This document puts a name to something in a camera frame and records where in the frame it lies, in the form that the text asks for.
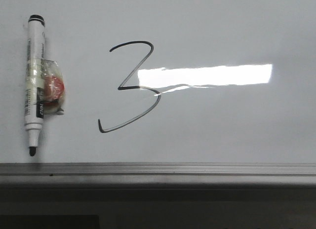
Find red magnet taped to marker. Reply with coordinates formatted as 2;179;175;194
42;60;66;115

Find white whiteboard marker pen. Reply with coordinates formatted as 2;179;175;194
25;14;45;156

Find white whiteboard with aluminium frame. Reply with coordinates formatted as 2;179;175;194
0;0;316;188

